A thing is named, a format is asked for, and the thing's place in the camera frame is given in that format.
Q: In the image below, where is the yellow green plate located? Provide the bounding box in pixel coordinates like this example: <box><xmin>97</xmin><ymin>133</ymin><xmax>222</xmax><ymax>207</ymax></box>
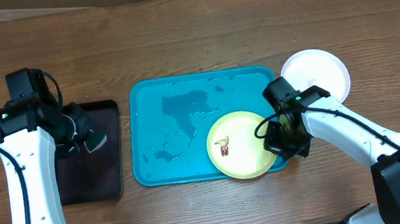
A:
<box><xmin>206</xmin><ymin>111</ymin><xmax>277</xmax><ymax>179</ymax></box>

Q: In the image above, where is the teal plastic tray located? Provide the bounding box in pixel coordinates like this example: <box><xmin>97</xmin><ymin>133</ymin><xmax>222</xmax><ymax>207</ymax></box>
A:
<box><xmin>129</xmin><ymin>66</ymin><xmax>275</xmax><ymax>187</ymax></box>

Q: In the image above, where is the green sponge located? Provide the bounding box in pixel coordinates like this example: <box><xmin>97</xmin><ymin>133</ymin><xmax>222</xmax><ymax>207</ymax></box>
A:
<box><xmin>83</xmin><ymin>130</ymin><xmax>108</xmax><ymax>153</ymax></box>

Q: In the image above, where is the white plate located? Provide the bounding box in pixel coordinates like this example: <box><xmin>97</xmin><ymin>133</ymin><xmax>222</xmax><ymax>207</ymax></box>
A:
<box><xmin>280</xmin><ymin>49</ymin><xmax>351</xmax><ymax>103</ymax></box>

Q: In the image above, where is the black rectangular tray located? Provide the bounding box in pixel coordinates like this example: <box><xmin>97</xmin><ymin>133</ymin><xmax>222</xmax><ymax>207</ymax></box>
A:
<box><xmin>57</xmin><ymin>99</ymin><xmax>123</xmax><ymax>206</ymax></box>

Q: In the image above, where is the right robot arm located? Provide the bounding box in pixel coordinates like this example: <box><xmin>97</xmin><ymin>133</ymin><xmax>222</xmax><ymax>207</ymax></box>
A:
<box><xmin>261</xmin><ymin>77</ymin><xmax>400</xmax><ymax>224</ymax></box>

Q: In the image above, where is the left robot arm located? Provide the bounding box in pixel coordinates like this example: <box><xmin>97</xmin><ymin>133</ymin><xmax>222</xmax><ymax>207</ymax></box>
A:
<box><xmin>0</xmin><ymin>68</ymin><xmax>91</xmax><ymax>224</ymax></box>

